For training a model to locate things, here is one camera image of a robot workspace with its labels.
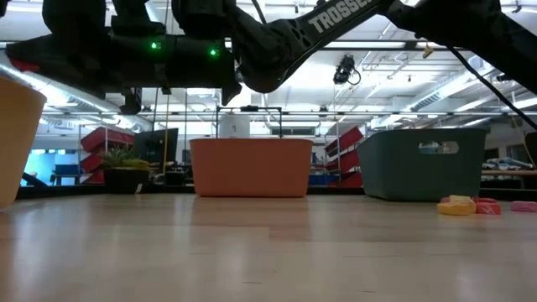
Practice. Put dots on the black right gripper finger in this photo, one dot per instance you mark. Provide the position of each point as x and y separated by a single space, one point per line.
79 77
67 48

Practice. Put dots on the orange plastic bin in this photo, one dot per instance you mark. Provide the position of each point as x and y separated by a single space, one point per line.
251 168

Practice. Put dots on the teal plastic bin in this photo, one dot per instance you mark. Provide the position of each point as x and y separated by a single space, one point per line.
398 168

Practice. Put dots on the orange square chewy candy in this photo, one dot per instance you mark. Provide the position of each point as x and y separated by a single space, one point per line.
455 209
488 207

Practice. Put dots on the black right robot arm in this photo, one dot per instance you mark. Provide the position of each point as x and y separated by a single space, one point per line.
268 46

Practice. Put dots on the pink square chewy candy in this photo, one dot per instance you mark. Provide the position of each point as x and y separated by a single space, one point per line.
524 206

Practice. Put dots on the red tilted storage bin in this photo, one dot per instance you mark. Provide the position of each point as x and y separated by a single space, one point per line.
92 163
350 179
105 140
346 140
346 161
95 179

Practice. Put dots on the black standing monitor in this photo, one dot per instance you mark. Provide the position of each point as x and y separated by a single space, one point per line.
155 147

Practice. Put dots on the yellow plastic bin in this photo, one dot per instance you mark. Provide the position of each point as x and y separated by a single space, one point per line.
19 147

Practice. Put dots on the potted succulent plant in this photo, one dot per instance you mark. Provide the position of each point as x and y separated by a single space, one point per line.
126 181

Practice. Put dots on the white cylinder tank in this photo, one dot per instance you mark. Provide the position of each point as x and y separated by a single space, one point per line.
234 125

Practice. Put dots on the yellow hanging hook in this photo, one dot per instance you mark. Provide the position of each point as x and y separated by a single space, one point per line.
428 51

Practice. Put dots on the black ceiling speaker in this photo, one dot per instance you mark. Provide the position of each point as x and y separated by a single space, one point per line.
503 77

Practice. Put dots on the wooden table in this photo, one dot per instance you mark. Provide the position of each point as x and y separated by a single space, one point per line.
509 173

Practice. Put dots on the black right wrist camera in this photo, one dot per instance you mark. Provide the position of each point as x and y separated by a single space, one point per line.
138 19

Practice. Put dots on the black hanging camera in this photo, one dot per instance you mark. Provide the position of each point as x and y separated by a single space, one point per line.
345 69

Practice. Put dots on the black frame beam with lights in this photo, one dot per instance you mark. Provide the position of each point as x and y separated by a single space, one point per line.
365 44

